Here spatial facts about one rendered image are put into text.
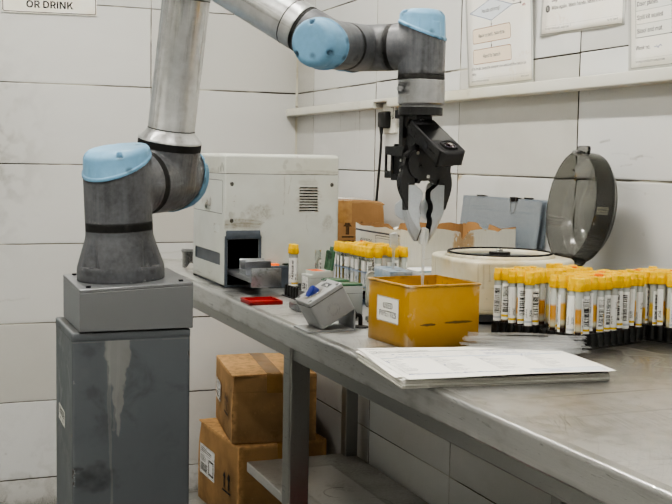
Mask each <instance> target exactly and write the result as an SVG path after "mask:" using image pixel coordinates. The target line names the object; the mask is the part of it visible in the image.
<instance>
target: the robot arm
mask: <svg viewBox="0 0 672 504"><path fill-rule="evenodd" d="M210 1H211V0H161V9H160V19H159V28H158V37H157V46H156V55H155V64H154V73H153V82H152V91H151V100H150V109H149V118H148V127H147V128H146V129H145V130H144V131H143V132H141V133H140V134H139V135H138V141H137V142H132V143H117V144H109V145H103V146H99V147H95V148H92V149H89V150H88V151H87V152H86V153H85V154H84V156H83V170H82V173H81V175H82V178H83V193H84V216H85V239H84V243H83V247H82V250H81V254H80V257H79V261H78V264H77V281H79V282H82V283H88V284H133V283H142V282H149V281H155V280H159V279H162V278H164V277H165V269H164V262H163V260H162V257H161V254H160V251H159V248H158V246H157V243H156V240H155V237H154V234H153V214H155V213H162V212H176V211H180V210H183V209H185V208H188V207H191V206H193V205H194V204H196V203H197V202H198V201H199V200H200V199H201V198H202V197H203V195H204V194H205V192H206V190H207V187H208V183H209V168H208V164H207V163H205V158H204V157H203V155H202V154H201V146H202V143H201V141H200V140H199V139H198V138H197V136H196V135H195V125H196V117H197V108H198V100H199V92H200V83H201V75H202V67H203V58H204V50H205V42H206V34H207V25H208V17H209V9H210ZM212 1H213V2H215V3H216V4H218V5H220V6H221V7H223V8H224V9H226V10H228V11H229V12H231V13H232V14H234V15H236V16H237V17H239V18H241V19H242V20H244V21H245V22H247V23H249V24H250V25H252V26H253V27H255V28H257V29H258V30H260V31H261V32H263V33H265V34H266V35H268V36H270V37H271V38H273V39H274V40H276V41H278V42H279V43H281V44H282V45H284V46H286V47H287V48H289V49H291V50H292V51H294V53H295V55H296V57H297V59H298V60H299V61H300V62H301V63H302V64H304V65H306V66H308V67H312V68H314V69H317V70H331V69H334V70H337V71H344V72H349V73H356V72H362V71H397V70H398V86H397V91H398V102H397V103H398V104H399V105H401V107H398V110H395V119H399V144H394V146H385V169H384V178H391V180H396V181H397V189H398V192H399V195H400V197H401V199H400V200H399V201H398V202H397V203H396V204H395V208H394V211H395V215H396V216H397V217H399V218H400V219H402V220H403V221H405V224H406V227H407V230H408V232H409V234H410V236H411V238H412V240H413V241H417V240H418V237H419V235H420V232H421V227H420V217H423V218H424V219H426V220H427V223H426V228H427V229H429V240H430V239H431V237H432V236H433V234H434V233H435V231H436V229H437V227H438V225H439V223H440V220H441V218H442V215H443V212H444V210H445V209H446V206H447V203H448V200H449V197H450V193H451V189H452V177H451V166H455V165H462V161H463V158H464V154H465V150H464V149H463V148H462V147H461V146H460V145H459V144H458V143H457V142H456V141H455V140H454V139H453V138H452V137H451V136H450V135H449V134H448V133H447V132H446V131H444V130H443V129H442V128H441V127H440V126H439V125H438V124H437V123H436V122H435V121H434V120H432V117H437V116H443V108H441V106H443V105H444V101H445V81H444V80H445V53H446V41H447V38H446V18H445V15H444V13H443V12H442V11H440V10H437V9H430V8H410V9H405V10H402V11H401V12H400V15H399V20H398V23H394V24H372V25H366V24H358V23H351V22H344V21H339V20H336V19H334V18H332V17H331V16H329V15H327V14H326V13H324V12H322V11H321V10H319V9H317V8H316V7H314V6H312V5H311V4H309V3H307V2H306V1H304V0H212ZM387 155H391V164H390V171H387ZM421 181H429V182H430V183H428V184H427V186H426V192H425V199H424V200H423V201H422V197H423V192H422V190H421V189H420V188H418V187H417V186H416V185H415V183H418V184H419V183H420V182H421ZM421 201H422V202H421Z"/></svg>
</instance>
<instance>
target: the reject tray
mask: <svg viewBox="0 0 672 504"><path fill-rule="evenodd" d="M240 301H241V302H243V303H246V304H248V305H250V306H253V305H282V304H283V301H282V300H280V299H277V298H275V297H272V296H269V297H240Z"/></svg>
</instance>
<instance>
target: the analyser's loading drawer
mask: <svg viewBox="0 0 672 504"><path fill-rule="evenodd" d="M227 274H228V275H231V276H233V277H236V278H239V279H241V280H244V281H247V282H250V283H251V288H261V287H281V268H271V260H264V258H243V259H239V268H230V269H227Z"/></svg>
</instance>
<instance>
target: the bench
mask: <svg viewBox="0 0 672 504"><path fill-rule="evenodd" d="M162 260H163V262H164V268H169V269H171V270H172V271H174V272H176V273H178V274H180V275H181V276H183V277H185V278H187V279H188V280H190V281H192V282H193V308H195V309H197V310H199V311H201V312H203V313H205V314H206V315H208V316H210V317H212V318H214V319H216V320H218V321H220V322H222V323H224V324H225V325H227V326H229V327H231V328H233V329H235V330H237V331H239V332H241V333H243V334H244V335H246V336H248V337H250V338H252V339H254V340H256V341H258V342H260V343H262V344H263V345H265V346H267V347H269V348H271V349H273V350H275V351H277V352H279V353H281V354H282V355H284V374H283V446H282V459H273V460H262V461H251V462H247V472H248V473H249V474H251V475H252V476H253V477H254V478H255V479H256V480H257V481H258V482H259V483H260V484H262V485H263V486H264V487H265V488H266V489H267V490H268V491H269V492H270V493H271V494H272V495H274V496H275V497H276V498H277V499H278V500H279V501H280V502H281V503H282V504H429V503H428V502H426V501H424V500H423V499H421V498H420V497H418V496H417V495H415V494H414V493H412V492H411V491H409V490H408V489H406V488H405V487H403V486H402V485H400V484H399V483H397V482H396V481H394V480H393V479H391V478H390V477H388V476H387V475H385V474H384V473H382V472H381V471H379V470H378V469H376V468H375V467H373V466H372V465H370V464H369V463H367V462H366V461H364V460H363V459H361V458H360V457H358V456H357V432H358V394H359V395H360V396H362V397H364V398H366V399H368V400H370V401H372V402H374V403H376V404H378V405H379V406H381V407H383V408H385V409H387V410H389V411H391V412H393V413H395V414H397V415H398V416H400V417H402V418H404V419H406V420H408V421H410V422H412V423H414V424H416V425H417V426H419V427H421V428H423V429H425V430H427V431H429V432H431V433H433V434H435V435H436V436H438V437H440V438H442V439H444V440H446V441H448V442H450V443H452V444H454V445H455V446H457V447H459V448H461V449H463V450H465V451H467V452H469V453H471V454H473V455H475V456H476V457H478V458H480V459H482V460H484V461H486V462H488V463H490V464H492V465H494V466H495V467H497V468H499V469H501V470H503V471H505V472H507V473H509V474H511V475H513V476H514V477H516V478H518V479H520V480H522V481H524V482H526V483H528V484H530V485H532V486H533V487H535V488H537V489H539V490H541V491H543V492H545V493H547V494H549V495H551V504H672V344H669V343H663V342H656V341H650V340H646V342H642V343H635V344H629V345H622V346H615V347H609V348H602V349H595V350H589V353H580V354H575V355H576V356H579V357H582V358H584V359H587V360H590V361H593V362H596V363H598V364H601V365H603V366H606V367H609V368H611V369H614V370H616V371H605V372H607V373H609V375H610V376H609V378H610V379H609V381H590V382H565V383H539V384H513V385H488V386H462V387H437V388H411V389H401V388H400V387H398V386H397V385H395V384H394V383H392V382H391V381H389V380H388V379H386V378H385V377H383V376H381V375H380V374H378V373H377V372H375V371H374V370H372V369H371V368H369V367H368V366H366V365H365V364H363V363H362V362H360V361H358V360H357V358H358V353H357V352H356V351H360V350H358V349H357V348H399V347H396V346H393V345H390V344H387V343H384V342H381V341H378V340H375V339H372V338H369V337H368V328H365V329H358V328H355V331H343V332H321V333H306V332H304V331H302V330H299V329H297V328H295V327H294V325H309V324H308V323H307V321H306V319H305V317H304V315H303V313H302V312H298V311H297V310H293V309H291V308H289V302H293V301H295V300H294V299H291V298H288V297H286V296H283V295H282V294H284V292H285V288H268V287H261V288H251V287H234V288H223V287H222V286H219V285H217V284H214V283H212V282H210V281H207V280H205V279H202V278H200V277H198V276H195V275H193V263H190V264H189V265H188V266H187V267H186V268H184V267H182V259H162ZM269 296H272V297H275V298H277V299H280V300H282V301H283V304H282V305H253V306H250V305H248V304H246V303H243V302H241V301H240V297H269ZM310 369H311V370H313V371H315V372H317V373H319V374H321V375H322V376H324V377H326V378H328V379H330V380H332V381H334V382H336V383H338V384H340V385H341V386H342V416H341V453H340V454H329V455H318V456H309V405H310Z"/></svg>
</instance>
